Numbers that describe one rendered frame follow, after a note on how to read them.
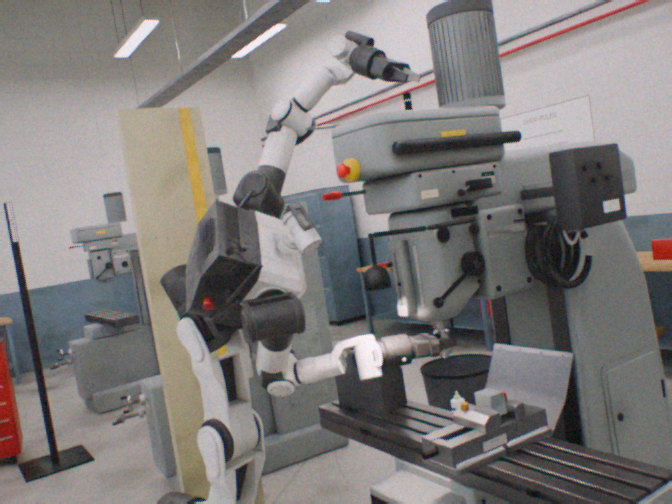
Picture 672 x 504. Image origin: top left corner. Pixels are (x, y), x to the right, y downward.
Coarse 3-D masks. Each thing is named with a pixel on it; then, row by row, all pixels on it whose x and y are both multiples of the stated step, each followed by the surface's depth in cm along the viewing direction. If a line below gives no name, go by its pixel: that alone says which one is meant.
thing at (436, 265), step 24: (408, 216) 175; (432, 216) 172; (408, 240) 176; (432, 240) 172; (456, 240) 176; (432, 264) 172; (456, 264) 175; (432, 288) 173; (456, 288) 175; (432, 312) 175; (456, 312) 179
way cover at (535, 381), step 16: (496, 352) 216; (512, 352) 211; (528, 352) 205; (544, 352) 200; (560, 352) 195; (496, 368) 214; (512, 368) 209; (528, 368) 203; (544, 368) 198; (560, 368) 194; (496, 384) 212; (512, 384) 207; (528, 384) 201; (544, 384) 197; (560, 384) 192; (528, 400) 199; (544, 400) 194; (560, 400) 190
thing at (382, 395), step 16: (352, 352) 220; (352, 368) 218; (384, 368) 211; (400, 368) 217; (336, 384) 225; (352, 384) 219; (368, 384) 214; (384, 384) 211; (400, 384) 216; (352, 400) 221; (368, 400) 215; (384, 400) 210; (400, 400) 216
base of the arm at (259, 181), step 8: (248, 176) 185; (256, 176) 184; (264, 176) 184; (240, 184) 185; (248, 184) 184; (256, 184) 183; (264, 184) 182; (240, 192) 184; (248, 192) 183; (256, 192) 182; (264, 192) 182; (240, 200) 184; (256, 200) 182; (248, 208) 185; (256, 208) 182; (264, 208) 184; (280, 216) 194
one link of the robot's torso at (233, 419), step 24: (192, 336) 191; (240, 336) 201; (192, 360) 194; (216, 360) 191; (240, 360) 198; (216, 384) 191; (240, 384) 200; (216, 408) 194; (240, 408) 196; (240, 432) 194
